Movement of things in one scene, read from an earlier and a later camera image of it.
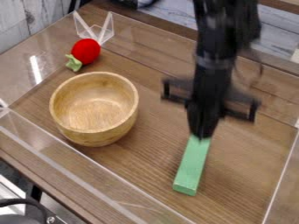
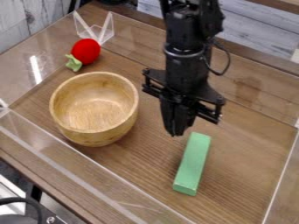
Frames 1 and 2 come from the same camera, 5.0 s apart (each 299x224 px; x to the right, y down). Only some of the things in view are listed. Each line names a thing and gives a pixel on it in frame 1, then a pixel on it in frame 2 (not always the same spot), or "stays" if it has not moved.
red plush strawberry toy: [84, 52] stays
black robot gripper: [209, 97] to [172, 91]
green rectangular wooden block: [192, 161] stays
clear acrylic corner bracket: [100, 33] stays
